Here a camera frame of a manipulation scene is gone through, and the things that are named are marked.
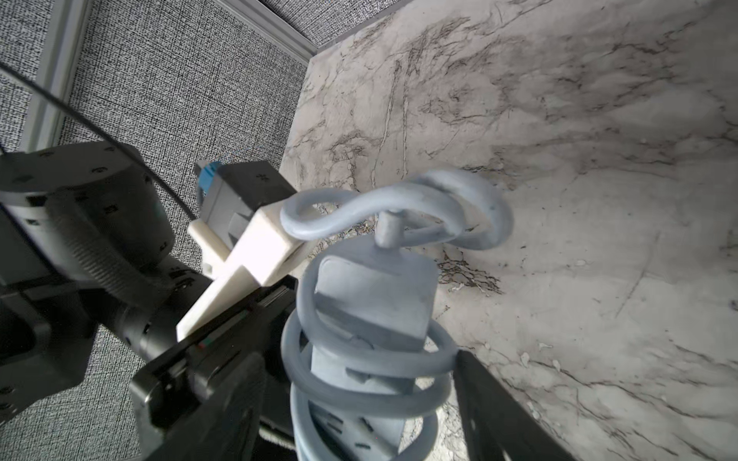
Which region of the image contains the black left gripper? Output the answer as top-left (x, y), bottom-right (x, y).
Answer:
top-left (130, 276), bottom-right (297, 460)

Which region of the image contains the light blue power strip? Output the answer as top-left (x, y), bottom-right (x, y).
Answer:
top-left (281, 169), bottom-right (514, 460)

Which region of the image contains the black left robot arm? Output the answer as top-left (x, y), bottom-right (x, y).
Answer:
top-left (1, 132), bottom-right (303, 460)

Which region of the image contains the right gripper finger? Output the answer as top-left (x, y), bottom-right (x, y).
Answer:
top-left (453, 351), bottom-right (574, 461)

